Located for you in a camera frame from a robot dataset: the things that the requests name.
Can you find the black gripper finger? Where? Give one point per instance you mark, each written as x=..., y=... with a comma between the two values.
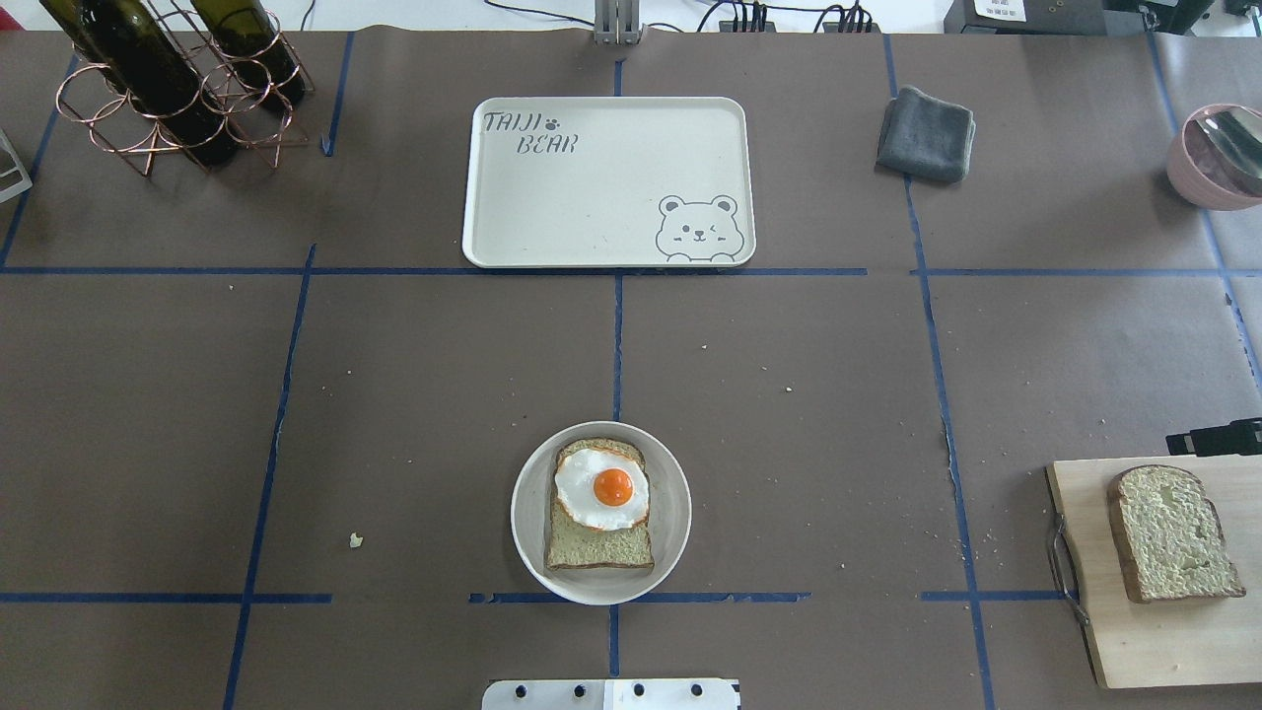
x=1235, y=438

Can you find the bread slice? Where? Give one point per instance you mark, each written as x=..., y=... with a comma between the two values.
x=1169, y=538
x=570, y=546

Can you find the cream bear tray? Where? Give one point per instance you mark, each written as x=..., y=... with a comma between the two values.
x=608, y=182

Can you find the wooden cutting board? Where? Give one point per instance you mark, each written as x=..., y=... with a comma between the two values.
x=1201, y=641

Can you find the pink bowl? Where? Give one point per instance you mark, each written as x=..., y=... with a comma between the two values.
x=1192, y=173

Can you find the metal scoop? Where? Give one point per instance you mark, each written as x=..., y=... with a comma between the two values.
x=1233, y=135

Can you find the grey folded cloth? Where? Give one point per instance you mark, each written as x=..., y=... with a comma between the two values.
x=926, y=137

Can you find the fried egg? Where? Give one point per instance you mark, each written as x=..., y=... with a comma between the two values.
x=602, y=490

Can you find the white round plate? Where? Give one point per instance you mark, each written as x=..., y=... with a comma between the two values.
x=669, y=521

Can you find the bread slice under egg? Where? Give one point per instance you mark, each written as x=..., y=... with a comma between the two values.
x=570, y=546

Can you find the dark green wine bottle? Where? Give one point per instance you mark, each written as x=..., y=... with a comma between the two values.
x=243, y=30
x=66, y=14
x=133, y=44

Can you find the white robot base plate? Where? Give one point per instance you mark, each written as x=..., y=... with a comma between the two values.
x=614, y=693

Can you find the copper wire bottle rack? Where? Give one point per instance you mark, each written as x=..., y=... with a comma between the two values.
x=119, y=126

